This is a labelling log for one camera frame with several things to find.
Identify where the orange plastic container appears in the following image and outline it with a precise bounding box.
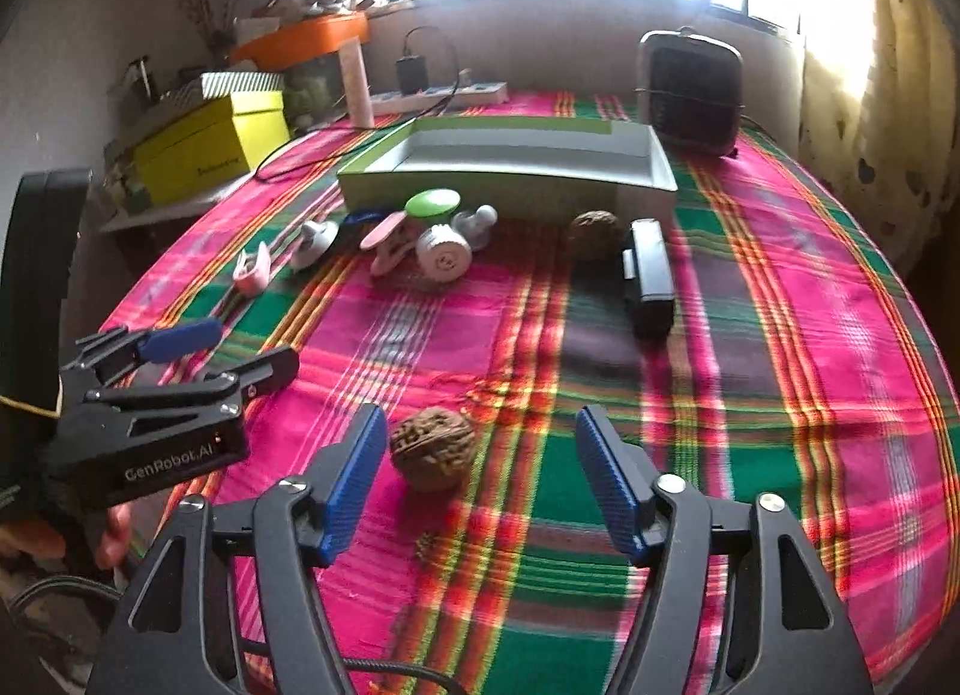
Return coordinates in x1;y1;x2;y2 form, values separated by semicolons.
229;12;372;72

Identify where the yellow heart print curtain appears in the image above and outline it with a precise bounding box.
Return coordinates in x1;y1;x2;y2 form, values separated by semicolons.
795;0;960;276

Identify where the green cardboard box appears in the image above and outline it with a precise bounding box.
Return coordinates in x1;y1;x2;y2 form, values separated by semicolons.
336;116;680;225

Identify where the striped cardboard box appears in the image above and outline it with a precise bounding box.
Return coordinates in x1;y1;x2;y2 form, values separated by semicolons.
199;71;286;103

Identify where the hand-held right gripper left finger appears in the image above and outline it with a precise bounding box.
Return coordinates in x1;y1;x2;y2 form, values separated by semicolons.
88;404;391;695

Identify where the white power strip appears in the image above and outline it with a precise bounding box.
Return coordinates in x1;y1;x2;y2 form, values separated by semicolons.
369;81;509;117

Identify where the pink green plaid tablecloth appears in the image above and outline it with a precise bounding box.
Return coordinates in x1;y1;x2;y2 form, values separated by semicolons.
97;89;960;695

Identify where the black rectangular device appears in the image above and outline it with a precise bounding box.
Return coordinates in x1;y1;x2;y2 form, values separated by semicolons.
621;217;674;337

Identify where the grey portable space heater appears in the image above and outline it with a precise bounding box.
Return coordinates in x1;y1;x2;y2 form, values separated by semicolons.
636;27;745;157

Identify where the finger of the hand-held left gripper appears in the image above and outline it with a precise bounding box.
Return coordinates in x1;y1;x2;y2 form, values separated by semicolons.
60;318;224;385
75;347;301;442

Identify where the beige paper card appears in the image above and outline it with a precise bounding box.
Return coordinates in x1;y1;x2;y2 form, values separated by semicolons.
234;12;282;43

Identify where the black charger adapter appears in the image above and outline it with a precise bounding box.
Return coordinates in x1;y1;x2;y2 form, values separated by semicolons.
395;53;430;94

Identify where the pink plastic clip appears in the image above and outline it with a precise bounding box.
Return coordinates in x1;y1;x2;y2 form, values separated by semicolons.
360;213;417;280

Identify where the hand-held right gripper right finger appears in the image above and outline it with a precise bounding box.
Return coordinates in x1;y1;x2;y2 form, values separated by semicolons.
576;404;875;695

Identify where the person's left hand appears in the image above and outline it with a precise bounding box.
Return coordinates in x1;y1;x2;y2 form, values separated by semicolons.
95;504;136;570

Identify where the clear plastic container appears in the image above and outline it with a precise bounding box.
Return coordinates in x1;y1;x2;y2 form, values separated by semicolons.
281;57;350;130

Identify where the white ribbed round cap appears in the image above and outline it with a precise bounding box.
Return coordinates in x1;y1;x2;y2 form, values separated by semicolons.
416;226;473;285

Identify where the black charger cable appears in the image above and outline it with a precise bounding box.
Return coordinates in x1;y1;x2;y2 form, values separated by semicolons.
253;26;461;183

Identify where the yellow cardboard box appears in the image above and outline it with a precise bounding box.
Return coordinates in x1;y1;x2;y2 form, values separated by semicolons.
131;91;292;208

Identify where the black chair backrest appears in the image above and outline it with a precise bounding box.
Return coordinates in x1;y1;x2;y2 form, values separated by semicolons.
0;168;92;456

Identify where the white side shelf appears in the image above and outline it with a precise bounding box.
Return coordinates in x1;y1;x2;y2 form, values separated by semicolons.
97;177;256;235

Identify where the brown walnut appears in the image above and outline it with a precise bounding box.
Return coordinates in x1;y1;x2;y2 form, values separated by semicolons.
568;209;625;261
389;406;477;493

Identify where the thin yellow cord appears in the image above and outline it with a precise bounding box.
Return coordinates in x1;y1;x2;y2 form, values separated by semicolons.
0;372;65;420

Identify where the pale pink cosmetic tube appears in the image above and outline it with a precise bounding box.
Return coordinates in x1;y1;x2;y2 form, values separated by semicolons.
339;38;376;130

